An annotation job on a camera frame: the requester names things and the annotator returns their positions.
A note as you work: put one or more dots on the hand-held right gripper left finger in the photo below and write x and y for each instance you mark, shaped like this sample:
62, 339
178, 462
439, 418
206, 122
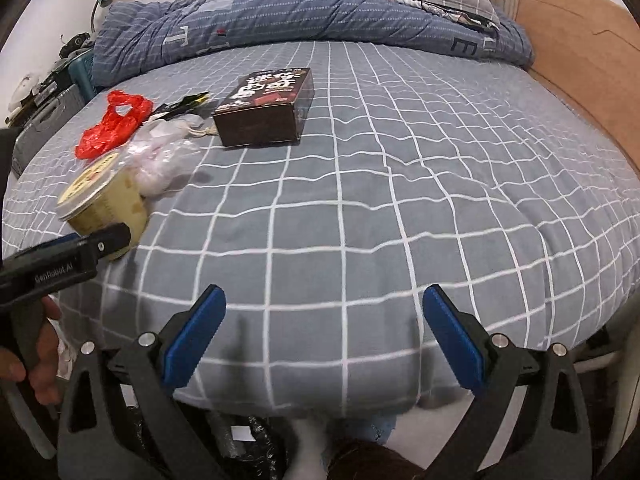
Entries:
195, 335

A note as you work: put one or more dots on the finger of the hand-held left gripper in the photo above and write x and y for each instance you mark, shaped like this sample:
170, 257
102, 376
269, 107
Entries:
112, 241

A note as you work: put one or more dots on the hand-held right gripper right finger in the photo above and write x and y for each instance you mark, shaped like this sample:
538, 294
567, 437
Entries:
455, 340

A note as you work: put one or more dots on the yellow round lidded container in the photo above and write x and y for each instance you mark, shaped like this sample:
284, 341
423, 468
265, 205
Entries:
110, 205

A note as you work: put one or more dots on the clear plastic bag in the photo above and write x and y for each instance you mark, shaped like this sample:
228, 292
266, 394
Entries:
160, 170

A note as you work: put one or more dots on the red plastic bag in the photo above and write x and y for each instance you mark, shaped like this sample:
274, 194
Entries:
107, 130

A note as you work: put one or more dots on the black trash bin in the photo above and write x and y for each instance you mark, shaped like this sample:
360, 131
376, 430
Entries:
255, 442

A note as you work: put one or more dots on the black sachet wrapper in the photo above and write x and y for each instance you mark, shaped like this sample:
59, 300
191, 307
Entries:
187, 102

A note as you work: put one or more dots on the black printed box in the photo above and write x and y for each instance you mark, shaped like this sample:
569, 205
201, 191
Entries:
265, 105

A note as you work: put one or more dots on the person's left hand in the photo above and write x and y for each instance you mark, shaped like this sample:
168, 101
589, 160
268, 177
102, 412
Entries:
42, 377

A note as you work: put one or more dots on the person's jeans leg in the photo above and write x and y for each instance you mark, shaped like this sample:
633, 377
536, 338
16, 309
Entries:
360, 430

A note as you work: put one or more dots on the grey hard suitcase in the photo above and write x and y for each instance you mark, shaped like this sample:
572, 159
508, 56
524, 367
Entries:
45, 115

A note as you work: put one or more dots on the brown slipper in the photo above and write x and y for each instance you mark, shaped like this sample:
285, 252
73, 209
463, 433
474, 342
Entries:
370, 462

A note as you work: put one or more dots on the bed with grey checked sheet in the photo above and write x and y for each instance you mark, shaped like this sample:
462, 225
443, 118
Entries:
350, 210

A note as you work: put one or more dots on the teal hard suitcase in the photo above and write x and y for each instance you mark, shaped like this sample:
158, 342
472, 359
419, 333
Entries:
82, 75

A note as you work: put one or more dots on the white bag on suitcase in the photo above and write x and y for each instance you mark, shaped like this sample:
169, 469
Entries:
22, 91

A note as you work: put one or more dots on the dark clutter pile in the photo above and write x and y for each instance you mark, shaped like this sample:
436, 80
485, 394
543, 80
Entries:
75, 44

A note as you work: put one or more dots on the blue desk lamp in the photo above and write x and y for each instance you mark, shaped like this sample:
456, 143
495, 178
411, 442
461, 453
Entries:
101, 0

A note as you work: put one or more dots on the blue striped quilt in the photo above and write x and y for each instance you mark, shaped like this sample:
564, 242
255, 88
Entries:
300, 15

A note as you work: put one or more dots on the wooden headboard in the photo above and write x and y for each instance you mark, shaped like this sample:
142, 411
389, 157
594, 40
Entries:
590, 45

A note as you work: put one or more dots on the white metal bed frame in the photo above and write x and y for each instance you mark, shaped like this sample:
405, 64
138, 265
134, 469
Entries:
607, 355

